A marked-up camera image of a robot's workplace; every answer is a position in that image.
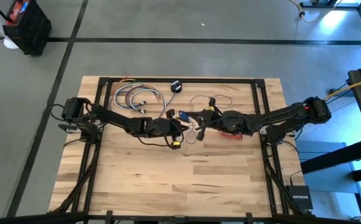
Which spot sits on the red tape dispenser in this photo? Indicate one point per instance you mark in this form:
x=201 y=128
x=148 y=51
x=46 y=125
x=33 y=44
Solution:
x=230 y=136

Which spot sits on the black bin red contents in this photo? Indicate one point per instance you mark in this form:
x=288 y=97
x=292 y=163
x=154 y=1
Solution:
x=34 y=31

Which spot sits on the black white connector plug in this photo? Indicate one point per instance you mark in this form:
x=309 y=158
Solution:
x=143 y=102
x=142 y=110

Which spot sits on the black Netgear network switch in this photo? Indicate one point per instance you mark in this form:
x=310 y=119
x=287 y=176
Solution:
x=300 y=199

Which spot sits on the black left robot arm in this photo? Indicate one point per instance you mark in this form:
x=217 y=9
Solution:
x=112 y=116

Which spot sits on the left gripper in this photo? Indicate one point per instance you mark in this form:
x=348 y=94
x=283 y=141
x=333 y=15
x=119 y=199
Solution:
x=165 y=127

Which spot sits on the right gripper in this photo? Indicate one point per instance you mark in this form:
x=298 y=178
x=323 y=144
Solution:
x=210 y=119

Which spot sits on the white round object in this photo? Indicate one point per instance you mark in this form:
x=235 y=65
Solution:
x=10 y=44

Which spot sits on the grey floor platform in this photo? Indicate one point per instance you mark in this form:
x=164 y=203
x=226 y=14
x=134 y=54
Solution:
x=330 y=183

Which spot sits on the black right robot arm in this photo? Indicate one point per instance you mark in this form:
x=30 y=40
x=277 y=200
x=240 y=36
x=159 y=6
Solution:
x=277 y=116

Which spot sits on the black stand base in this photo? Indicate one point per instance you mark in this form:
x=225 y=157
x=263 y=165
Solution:
x=323 y=5

